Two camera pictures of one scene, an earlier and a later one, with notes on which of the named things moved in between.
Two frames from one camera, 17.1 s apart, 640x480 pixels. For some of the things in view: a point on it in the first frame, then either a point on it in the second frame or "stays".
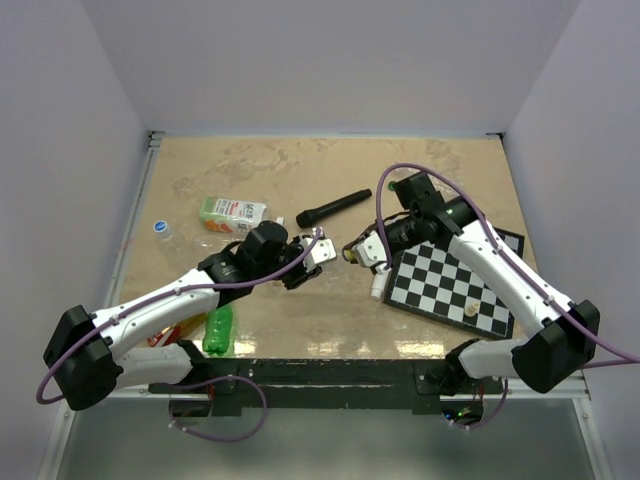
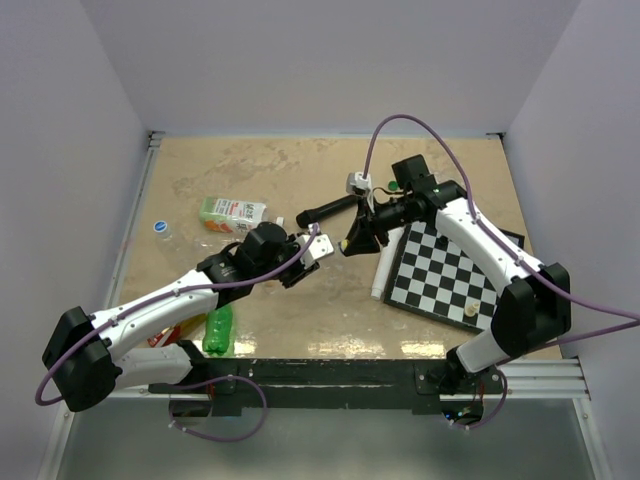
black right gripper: (366, 233) -> (361, 237)
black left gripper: (301, 276) stays
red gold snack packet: (178, 331) stays
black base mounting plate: (324, 385) stays
